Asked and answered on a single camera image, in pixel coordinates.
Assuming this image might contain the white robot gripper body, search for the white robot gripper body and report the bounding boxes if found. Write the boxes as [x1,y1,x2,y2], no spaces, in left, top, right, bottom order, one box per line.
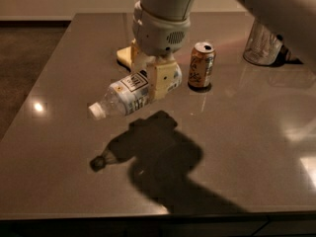
[132,2,191,56]

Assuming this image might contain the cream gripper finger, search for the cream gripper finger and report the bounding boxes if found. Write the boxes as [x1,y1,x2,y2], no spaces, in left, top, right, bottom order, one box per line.
[146,55,177,101]
[130,39,154,73]

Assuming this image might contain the blue label plastic bottle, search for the blue label plastic bottle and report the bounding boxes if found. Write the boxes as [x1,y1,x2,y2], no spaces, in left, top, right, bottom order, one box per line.
[88,63,183,120]

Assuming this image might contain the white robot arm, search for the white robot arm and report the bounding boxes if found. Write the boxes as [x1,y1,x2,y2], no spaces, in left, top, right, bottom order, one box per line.
[132,0,316,69]

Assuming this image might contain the yellow wavy sponge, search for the yellow wavy sponge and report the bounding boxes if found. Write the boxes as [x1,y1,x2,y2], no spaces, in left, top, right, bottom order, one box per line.
[117,46,132,71]

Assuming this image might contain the orange beverage can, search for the orange beverage can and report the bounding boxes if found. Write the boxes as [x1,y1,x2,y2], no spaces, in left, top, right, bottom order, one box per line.
[188,41,216,90]

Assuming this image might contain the metal mesh cup holder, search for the metal mesh cup holder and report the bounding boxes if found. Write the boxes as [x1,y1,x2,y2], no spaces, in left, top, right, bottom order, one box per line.
[243,20,283,66]

